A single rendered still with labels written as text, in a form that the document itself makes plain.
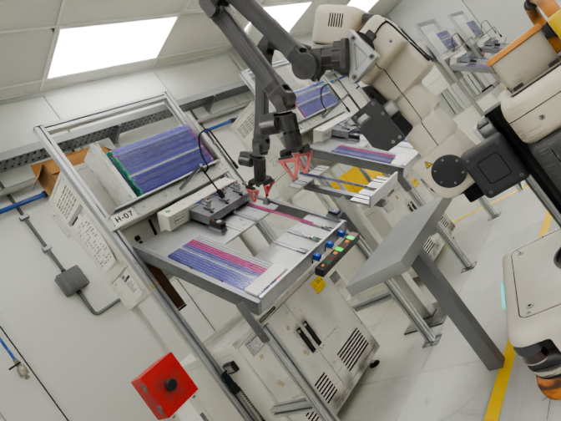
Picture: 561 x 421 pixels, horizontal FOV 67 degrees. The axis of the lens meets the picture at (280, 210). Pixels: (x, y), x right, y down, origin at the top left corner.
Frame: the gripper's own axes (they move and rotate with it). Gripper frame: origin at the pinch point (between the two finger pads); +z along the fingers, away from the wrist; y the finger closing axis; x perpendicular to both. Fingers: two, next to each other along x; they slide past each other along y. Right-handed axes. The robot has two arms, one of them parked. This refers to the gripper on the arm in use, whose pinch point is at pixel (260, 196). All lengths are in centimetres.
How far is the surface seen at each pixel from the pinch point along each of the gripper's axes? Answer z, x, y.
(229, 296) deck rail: 15, 22, 49
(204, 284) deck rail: 15, 9, 49
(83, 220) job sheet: 13, -71, 51
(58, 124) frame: -31, -84, 43
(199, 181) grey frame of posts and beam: 4.3, -42.1, -0.8
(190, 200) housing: 7.4, -34.6, 13.1
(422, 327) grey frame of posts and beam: 57, 80, -21
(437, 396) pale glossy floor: 51, 98, 16
